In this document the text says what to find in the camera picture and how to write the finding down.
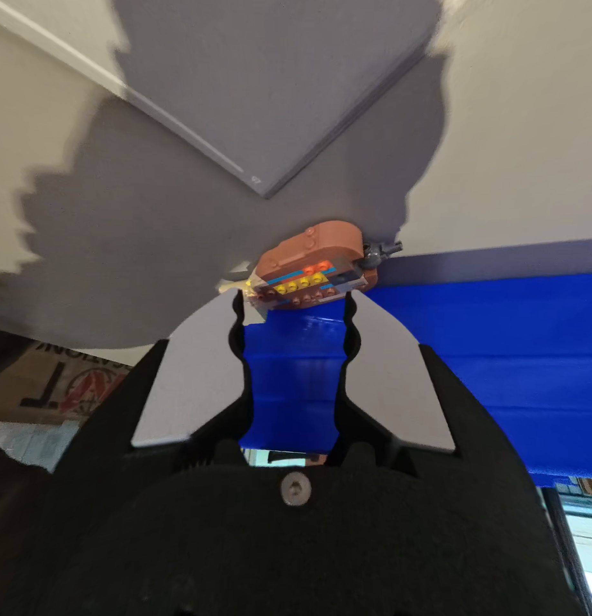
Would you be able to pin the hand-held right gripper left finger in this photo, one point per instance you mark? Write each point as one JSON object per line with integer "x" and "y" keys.
{"x": 194, "y": 380}

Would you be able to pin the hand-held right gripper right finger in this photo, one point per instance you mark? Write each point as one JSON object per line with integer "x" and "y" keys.
{"x": 397, "y": 385}

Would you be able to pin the blue plastic bin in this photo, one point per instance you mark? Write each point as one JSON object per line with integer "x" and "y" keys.
{"x": 493, "y": 361}

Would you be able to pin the brown toy brick ship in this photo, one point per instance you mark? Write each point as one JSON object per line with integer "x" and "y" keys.
{"x": 310, "y": 255}

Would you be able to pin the printed cardboard box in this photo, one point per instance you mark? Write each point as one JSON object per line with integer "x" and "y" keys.
{"x": 45, "y": 385}

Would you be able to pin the grey instruction booklet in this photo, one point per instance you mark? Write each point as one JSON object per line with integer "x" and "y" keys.
{"x": 276, "y": 96}

